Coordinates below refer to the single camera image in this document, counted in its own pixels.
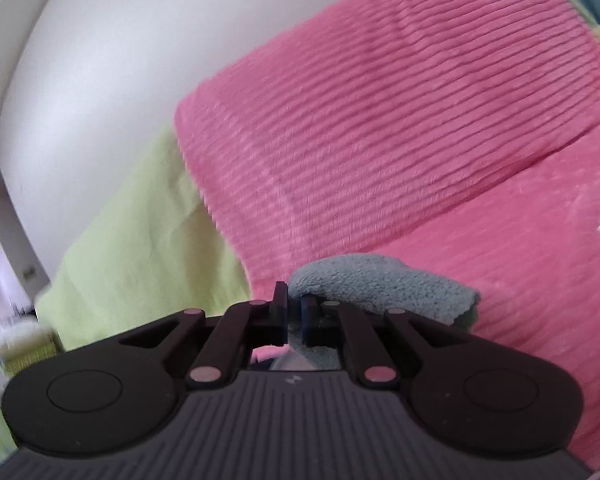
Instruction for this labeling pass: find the pink ribbed pillow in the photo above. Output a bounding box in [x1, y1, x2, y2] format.
[174, 0, 600, 292]

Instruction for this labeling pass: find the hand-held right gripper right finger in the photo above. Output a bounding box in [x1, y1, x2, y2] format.
[300, 294, 462, 389]

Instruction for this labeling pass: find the grey fleece cloth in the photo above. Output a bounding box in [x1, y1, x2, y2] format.
[286, 254, 482, 372]

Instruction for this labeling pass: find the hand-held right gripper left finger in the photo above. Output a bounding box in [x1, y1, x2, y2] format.
[119, 281, 290, 390]

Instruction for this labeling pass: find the light green bed sheet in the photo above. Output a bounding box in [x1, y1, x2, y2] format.
[0, 125, 255, 461]

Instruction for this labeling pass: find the pink plush blanket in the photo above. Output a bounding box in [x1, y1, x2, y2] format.
[250, 122, 600, 463]

